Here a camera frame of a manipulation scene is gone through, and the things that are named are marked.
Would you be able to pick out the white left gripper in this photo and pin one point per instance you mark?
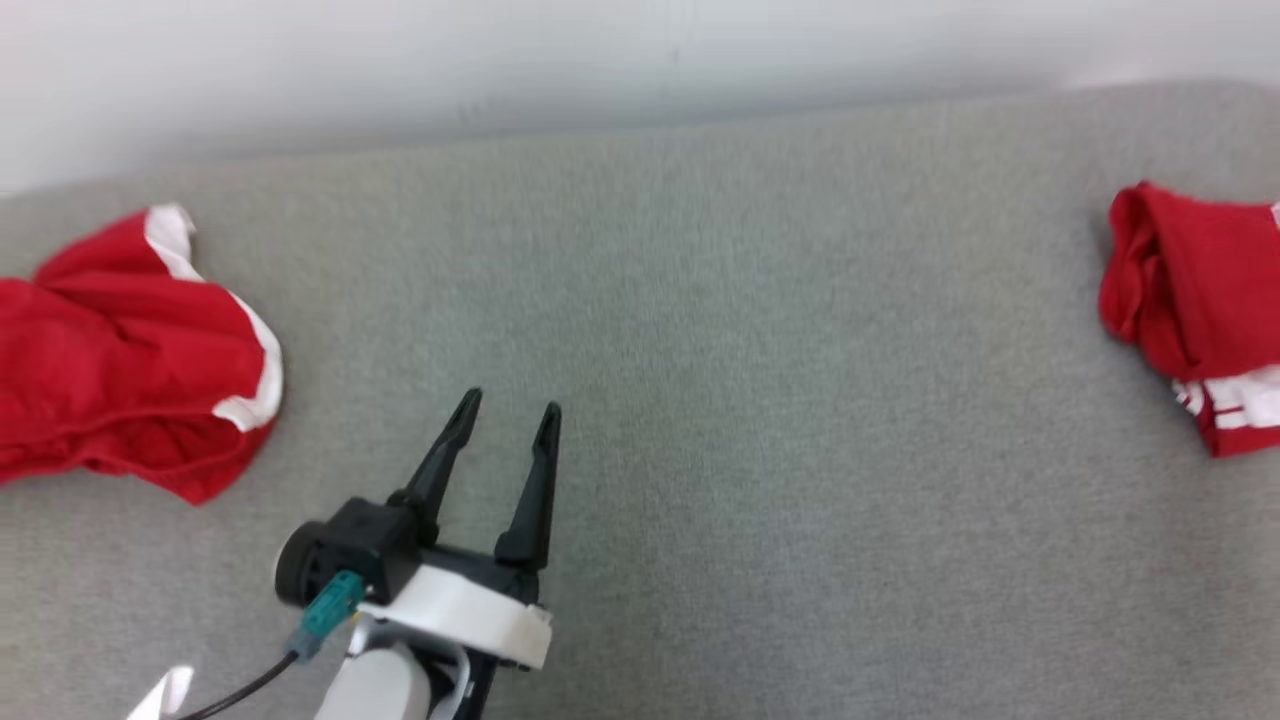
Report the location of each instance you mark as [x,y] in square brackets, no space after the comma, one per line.
[470,605]

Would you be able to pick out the red jersey white striped trim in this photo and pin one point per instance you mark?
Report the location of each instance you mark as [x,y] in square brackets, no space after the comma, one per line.
[1200,290]

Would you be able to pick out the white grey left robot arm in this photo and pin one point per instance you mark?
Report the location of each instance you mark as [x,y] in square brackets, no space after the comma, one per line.
[385,685]

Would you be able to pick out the grey fabric sofa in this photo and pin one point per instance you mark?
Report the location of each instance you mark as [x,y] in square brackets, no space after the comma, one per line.
[750,400]

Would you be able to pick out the crumpled red shirt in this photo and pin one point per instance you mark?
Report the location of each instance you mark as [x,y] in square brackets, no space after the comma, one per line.
[120,370]

